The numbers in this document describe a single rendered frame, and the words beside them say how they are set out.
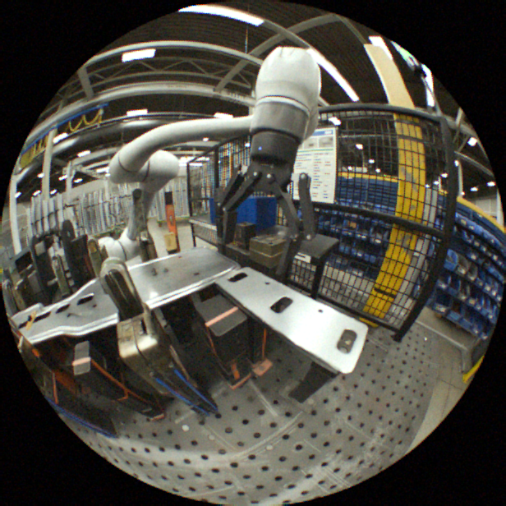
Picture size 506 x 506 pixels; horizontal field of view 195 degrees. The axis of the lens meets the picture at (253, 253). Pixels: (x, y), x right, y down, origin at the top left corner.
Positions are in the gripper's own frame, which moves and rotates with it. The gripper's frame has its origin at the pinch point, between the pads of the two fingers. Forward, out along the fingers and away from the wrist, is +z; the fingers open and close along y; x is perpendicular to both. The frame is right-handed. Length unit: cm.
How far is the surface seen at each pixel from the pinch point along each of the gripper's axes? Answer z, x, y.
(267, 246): 0.9, -6.6, 0.4
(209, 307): 9.4, 9.9, 0.5
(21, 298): 15, 70, 40
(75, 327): 11.0, 36.2, 12.4
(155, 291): 9.7, 16.2, 11.0
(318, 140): -34.7, -35.6, 4.0
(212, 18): -727, -115, 446
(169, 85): -191, -64, 283
